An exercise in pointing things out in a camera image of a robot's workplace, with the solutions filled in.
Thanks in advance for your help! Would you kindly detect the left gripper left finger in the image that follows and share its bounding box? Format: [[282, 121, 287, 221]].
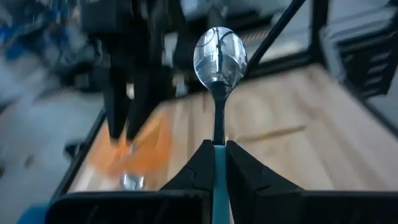
[[159, 139, 216, 192]]

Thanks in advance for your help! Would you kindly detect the orange plastic bin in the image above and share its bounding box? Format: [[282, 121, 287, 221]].
[[88, 113, 172, 184]]

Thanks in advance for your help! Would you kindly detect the blue-handled silver spoon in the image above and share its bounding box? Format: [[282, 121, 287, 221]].
[[193, 26, 249, 224]]

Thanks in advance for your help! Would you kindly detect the gold spoon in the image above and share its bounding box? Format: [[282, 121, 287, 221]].
[[234, 124, 308, 142]]

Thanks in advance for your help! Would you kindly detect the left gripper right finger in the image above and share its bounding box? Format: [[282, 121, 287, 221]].
[[226, 139, 304, 224]]

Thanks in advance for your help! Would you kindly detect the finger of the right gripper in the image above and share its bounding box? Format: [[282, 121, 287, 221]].
[[104, 62, 130, 139], [127, 64, 157, 141]]

